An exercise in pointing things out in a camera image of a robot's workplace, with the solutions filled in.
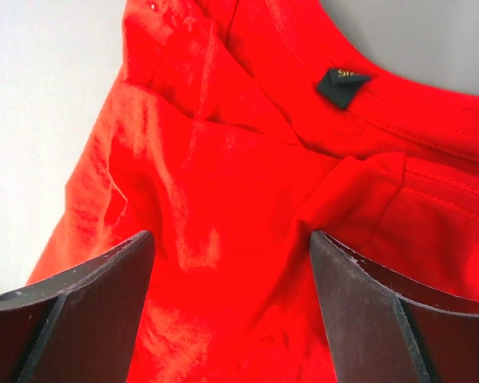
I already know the bright red t-shirt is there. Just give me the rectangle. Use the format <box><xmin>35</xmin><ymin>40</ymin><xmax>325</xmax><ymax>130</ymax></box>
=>
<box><xmin>30</xmin><ymin>1</ymin><xmax>479</xmax><ymax>382</ymax></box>

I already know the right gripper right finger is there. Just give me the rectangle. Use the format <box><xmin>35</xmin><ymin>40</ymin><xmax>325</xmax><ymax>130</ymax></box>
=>
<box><xmin>310</xmin><ymin>231</ymin><xmax>479</xmax><ymax>382</ymax></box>

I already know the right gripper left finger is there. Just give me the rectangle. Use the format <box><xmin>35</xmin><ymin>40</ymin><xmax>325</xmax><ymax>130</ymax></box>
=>
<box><xmin>0</xmin><ymin>231</ymin><xmax>154</xmax><ymax>382</ymax></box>

